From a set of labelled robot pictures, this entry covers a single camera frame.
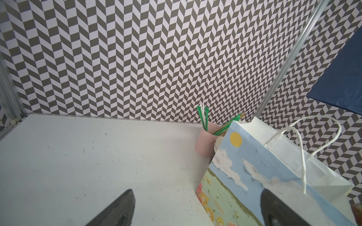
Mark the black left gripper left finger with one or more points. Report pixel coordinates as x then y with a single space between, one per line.
119 213

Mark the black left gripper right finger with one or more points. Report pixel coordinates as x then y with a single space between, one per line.
276 213

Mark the illustrated green paper gift bag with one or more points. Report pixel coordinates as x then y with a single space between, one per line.
252 157

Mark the dark blue napkin stack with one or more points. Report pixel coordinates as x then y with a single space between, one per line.
341 84

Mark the stack of black paper cups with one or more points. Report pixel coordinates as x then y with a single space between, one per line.
218 143

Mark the pink metal bucket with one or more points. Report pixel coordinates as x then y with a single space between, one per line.
205 142

